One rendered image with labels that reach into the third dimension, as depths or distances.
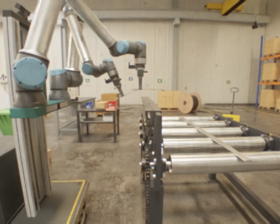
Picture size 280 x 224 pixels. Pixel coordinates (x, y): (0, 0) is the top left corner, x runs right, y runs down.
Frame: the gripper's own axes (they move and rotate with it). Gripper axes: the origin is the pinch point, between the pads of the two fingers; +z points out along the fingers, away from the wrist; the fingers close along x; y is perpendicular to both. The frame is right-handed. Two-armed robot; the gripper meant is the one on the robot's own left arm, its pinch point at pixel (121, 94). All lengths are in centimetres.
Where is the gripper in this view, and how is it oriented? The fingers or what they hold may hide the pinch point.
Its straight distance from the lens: 143.8
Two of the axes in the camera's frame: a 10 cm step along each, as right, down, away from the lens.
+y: 9.2, -3.9, -0.8
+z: 4.0, 9.2, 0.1
